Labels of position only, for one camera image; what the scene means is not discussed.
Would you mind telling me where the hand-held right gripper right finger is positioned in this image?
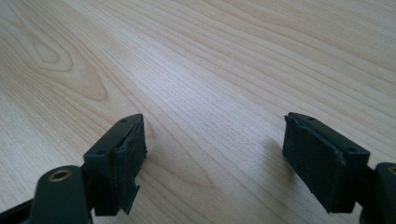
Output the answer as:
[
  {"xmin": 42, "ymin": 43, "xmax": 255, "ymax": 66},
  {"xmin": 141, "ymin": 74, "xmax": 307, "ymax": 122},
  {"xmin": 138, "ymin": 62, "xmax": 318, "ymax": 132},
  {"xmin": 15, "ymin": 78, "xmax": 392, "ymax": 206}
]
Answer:
[{"xmin": 281, "ymin": 112, "xmax": 372, "ymax": 215}]

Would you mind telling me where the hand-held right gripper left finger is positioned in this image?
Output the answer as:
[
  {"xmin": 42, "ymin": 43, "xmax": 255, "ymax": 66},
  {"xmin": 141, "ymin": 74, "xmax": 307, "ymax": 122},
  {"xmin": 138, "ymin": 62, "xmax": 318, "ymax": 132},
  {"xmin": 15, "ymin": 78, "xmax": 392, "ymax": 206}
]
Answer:
[{"xmin": 82, "ymin": 113, "xmax": 149, "ymax": 217}]

